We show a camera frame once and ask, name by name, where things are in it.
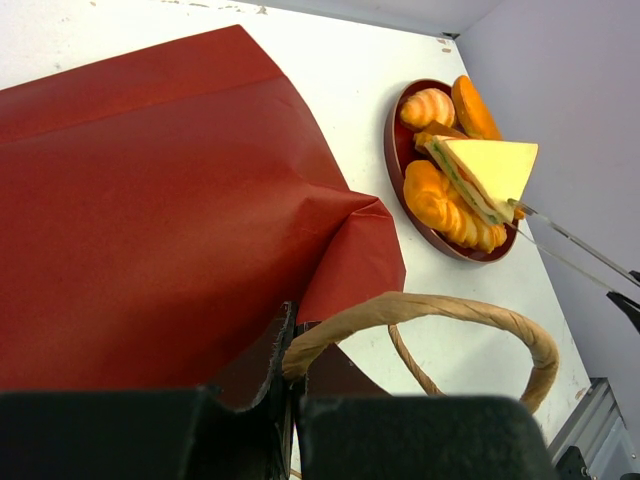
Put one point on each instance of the fake croissant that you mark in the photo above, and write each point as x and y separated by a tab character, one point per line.
426	106

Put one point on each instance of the red paper bag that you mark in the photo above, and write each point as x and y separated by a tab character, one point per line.
157	209

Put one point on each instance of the triangular fake sandwich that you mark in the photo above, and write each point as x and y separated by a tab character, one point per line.
490	175

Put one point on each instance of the aluminium rail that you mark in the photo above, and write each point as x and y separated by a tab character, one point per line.
594	442

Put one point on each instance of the braided fake bread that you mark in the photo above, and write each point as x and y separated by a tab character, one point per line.
432	198

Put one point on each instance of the long orange bread loaf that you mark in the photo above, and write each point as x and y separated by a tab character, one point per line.
473	114

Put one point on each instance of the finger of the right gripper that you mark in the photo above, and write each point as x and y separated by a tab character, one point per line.
628	306

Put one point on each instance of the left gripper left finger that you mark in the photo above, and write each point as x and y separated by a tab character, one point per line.
239	425

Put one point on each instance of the red round tray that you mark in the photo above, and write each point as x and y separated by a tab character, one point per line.
400	152

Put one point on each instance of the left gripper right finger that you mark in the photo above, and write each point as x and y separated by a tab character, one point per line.
349	428

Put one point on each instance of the small fake toast piece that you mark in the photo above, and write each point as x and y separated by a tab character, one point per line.
434	128

